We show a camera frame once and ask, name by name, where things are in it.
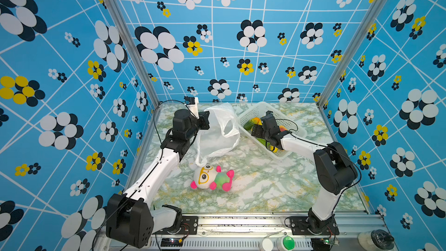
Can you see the white plastic mesh basket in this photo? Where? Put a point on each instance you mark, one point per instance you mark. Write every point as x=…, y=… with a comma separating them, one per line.
x=259, y=110

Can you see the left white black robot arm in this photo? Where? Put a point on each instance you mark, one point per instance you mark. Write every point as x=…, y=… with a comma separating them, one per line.
x=129, y=218

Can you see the colourful plush toy with glasses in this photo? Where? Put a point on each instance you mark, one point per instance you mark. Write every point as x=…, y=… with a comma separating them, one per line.
x=209, y=177

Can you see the aluminium corner post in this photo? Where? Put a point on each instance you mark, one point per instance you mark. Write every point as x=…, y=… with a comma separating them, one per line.
x=352, y=48
x=125, y=34

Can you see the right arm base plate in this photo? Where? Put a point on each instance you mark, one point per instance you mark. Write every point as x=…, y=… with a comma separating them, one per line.
x=300, y=225

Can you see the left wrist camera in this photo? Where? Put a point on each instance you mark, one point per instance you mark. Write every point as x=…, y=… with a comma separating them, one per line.
x=192, y=104

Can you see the white round button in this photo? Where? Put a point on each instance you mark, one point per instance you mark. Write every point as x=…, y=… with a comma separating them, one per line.
x=266, y=245

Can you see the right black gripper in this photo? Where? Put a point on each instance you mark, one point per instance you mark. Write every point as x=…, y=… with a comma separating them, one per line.
x=256, y=128

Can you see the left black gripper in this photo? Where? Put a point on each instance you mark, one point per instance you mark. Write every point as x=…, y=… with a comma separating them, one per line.
x=202, y=119

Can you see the aluminium front rail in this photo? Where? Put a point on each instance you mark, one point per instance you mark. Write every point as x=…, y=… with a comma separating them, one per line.
x=244, y=231

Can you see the orange green mango fruit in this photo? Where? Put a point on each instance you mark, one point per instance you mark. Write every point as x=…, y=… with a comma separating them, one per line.
x=251, y=123

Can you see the right aluminium corner post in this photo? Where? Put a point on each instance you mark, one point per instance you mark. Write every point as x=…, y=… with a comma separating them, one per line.
x=352, y=48

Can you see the peach fruit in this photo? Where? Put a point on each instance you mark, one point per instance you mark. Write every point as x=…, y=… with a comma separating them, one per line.
x=283, y=128

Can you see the translucent white plastic bag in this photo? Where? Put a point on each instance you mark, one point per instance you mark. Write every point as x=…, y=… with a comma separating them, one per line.
x=222, y=136

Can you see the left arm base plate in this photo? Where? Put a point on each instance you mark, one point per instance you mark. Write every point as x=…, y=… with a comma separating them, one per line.
x=188, y=226

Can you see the green round button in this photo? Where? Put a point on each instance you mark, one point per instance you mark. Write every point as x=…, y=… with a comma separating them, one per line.
x=286, y=243

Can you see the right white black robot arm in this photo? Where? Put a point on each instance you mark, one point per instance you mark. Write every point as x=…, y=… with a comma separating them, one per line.
x=335, y=171

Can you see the left aluminium corner post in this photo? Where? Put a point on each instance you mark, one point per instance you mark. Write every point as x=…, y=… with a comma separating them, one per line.
x=125, y=34

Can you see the clear tape roll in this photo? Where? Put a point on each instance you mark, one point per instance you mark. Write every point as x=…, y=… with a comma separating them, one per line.
x=376, y=240

